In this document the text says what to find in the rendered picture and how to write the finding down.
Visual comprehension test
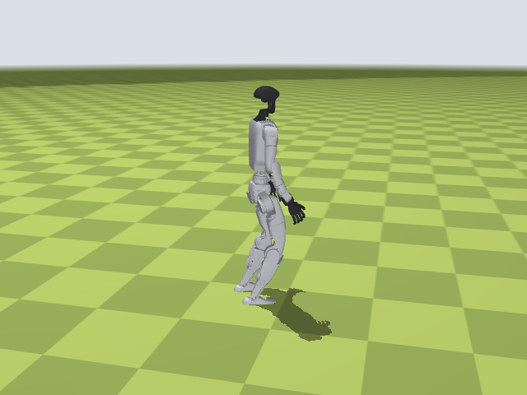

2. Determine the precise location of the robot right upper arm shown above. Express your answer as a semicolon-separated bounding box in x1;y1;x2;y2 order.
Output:
262;124;278;174

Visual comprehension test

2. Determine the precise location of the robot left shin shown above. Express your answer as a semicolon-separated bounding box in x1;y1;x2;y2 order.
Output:
240;242;273;287

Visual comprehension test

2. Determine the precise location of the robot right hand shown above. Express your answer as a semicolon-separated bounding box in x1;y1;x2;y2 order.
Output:
281;196;305;225

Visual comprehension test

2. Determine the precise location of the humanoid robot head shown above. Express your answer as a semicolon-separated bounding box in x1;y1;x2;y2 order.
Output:
254;86;279;122

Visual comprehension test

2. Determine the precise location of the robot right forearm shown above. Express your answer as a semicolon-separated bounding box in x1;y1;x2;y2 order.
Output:
270;161;291;203

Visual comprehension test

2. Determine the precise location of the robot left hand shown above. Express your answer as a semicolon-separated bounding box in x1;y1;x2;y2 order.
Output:
268;174;281;202

